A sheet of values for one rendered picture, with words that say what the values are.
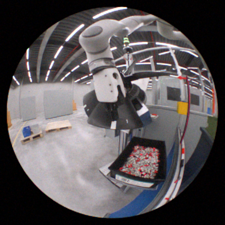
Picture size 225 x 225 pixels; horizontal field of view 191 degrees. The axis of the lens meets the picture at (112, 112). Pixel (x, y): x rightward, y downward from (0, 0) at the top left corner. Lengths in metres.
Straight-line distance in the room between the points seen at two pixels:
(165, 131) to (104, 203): 1.30
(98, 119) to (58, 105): 5.52
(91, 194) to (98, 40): 1.21
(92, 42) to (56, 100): 5.58
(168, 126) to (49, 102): 5.92
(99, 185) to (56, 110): 5.36
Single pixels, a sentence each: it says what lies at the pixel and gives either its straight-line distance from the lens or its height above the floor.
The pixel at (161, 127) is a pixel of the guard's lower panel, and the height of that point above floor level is 0.69.
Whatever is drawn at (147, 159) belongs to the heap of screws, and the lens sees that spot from 0.29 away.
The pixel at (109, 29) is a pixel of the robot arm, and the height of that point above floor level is 1.22.
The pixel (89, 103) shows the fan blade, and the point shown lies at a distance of 0.58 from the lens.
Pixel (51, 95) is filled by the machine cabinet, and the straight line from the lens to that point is 5.64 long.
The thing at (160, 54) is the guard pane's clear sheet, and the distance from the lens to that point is 1.36.
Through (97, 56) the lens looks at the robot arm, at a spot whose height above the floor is 1.18.
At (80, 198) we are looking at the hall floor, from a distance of 1.12.
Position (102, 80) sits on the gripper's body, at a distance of 0.20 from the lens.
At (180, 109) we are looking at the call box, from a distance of 0.59.
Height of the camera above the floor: 1.05
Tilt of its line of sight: 10 degrees down
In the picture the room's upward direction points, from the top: straight up
